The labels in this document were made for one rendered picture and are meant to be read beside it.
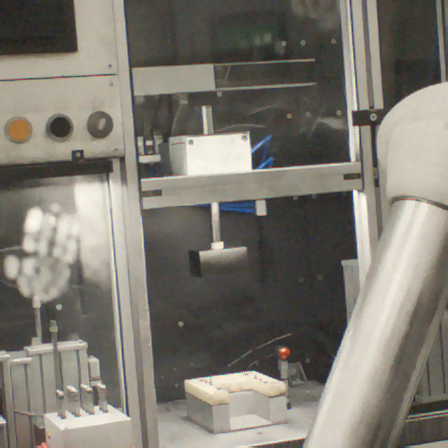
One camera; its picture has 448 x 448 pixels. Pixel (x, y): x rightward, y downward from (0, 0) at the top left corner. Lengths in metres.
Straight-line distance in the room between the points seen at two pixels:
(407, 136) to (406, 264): 0.16
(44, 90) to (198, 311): 0.69
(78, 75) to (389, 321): 0.65
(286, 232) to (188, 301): 0.24
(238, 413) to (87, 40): 0.70
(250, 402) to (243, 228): 0.39
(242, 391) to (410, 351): 0.74
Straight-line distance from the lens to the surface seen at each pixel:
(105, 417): 1.71
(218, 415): 2.01
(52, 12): 1.79
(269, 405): 2.04
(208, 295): 2.32
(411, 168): 1.45
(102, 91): 1.81
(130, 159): 1.83
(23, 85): 1.79
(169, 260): 2.29
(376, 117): 1.97
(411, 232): 1.43
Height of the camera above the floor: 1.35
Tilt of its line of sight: 3 degrees down
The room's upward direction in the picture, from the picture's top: 4 degrees counter-clockwise
